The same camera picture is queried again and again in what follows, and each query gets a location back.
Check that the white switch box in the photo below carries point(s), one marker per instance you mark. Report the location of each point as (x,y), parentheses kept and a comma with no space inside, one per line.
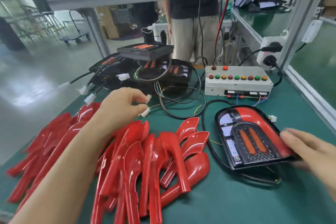
(312,31)

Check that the person's left hand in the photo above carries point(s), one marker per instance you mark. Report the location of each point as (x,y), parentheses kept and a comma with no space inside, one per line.
(120,111)

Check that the group of metal chairs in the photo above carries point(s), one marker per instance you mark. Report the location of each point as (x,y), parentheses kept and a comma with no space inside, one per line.
(42,21)

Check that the white power strip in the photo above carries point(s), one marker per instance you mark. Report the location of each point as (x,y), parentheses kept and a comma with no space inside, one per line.
(265,42)

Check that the person's left forearm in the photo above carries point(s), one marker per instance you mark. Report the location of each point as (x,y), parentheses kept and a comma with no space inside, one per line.
(68,179)

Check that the pile of black lamp housings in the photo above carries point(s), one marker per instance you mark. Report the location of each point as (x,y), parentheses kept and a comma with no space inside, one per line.
(173,74)

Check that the large cardboard box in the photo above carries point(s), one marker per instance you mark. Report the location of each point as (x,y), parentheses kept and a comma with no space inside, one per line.
(105,27)

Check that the flat platform trolley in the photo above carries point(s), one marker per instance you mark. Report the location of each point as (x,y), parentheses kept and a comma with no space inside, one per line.
(73,37)

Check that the black mesh basket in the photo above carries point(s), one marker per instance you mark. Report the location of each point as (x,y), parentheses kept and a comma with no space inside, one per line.
(122,15)

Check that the black bin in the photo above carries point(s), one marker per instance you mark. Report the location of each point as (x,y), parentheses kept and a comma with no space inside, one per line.
(10,35)

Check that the person's right hand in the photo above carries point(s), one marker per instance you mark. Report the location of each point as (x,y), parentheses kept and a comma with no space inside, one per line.
(315,158)

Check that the beige test button box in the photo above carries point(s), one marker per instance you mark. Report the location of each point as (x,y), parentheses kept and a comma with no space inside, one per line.
(236,87)

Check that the pile of red lens covers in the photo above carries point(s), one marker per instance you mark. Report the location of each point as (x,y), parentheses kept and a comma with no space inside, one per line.
(157,174)

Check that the white metal stand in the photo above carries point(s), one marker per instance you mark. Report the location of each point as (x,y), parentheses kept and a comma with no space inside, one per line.
(160,32)

